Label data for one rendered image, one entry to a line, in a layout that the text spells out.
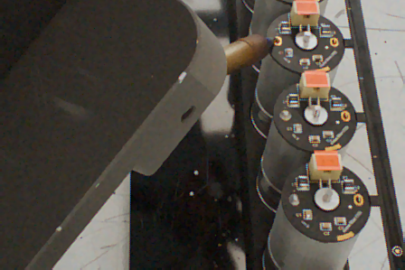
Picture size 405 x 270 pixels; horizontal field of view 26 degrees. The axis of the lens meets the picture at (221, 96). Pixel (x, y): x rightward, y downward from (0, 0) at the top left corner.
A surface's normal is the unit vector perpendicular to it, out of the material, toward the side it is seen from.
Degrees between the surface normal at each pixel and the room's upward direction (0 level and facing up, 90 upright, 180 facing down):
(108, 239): 0
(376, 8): 0
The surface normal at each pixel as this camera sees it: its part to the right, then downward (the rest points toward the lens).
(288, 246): -0.76, 0.48
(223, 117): 0.10, -0.58
